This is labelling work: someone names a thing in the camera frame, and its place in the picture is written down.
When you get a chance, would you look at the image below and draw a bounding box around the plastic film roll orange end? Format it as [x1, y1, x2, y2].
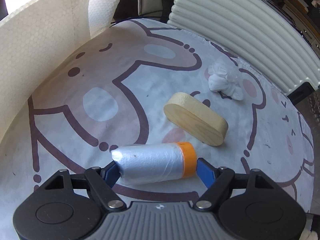
[111, 142, 197, 185]

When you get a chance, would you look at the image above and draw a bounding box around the white ribbed suitcase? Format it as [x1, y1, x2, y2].
[168, 0, 319, 103]

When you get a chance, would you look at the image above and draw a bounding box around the cartoon bear bedsheet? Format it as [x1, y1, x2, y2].
[0, 18, 316, 213]

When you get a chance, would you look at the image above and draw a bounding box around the white cloth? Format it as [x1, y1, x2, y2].
[208, 56, 244, 101]

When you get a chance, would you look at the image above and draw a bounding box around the oval wooden block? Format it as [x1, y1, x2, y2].
[163, 92, 228, 146]

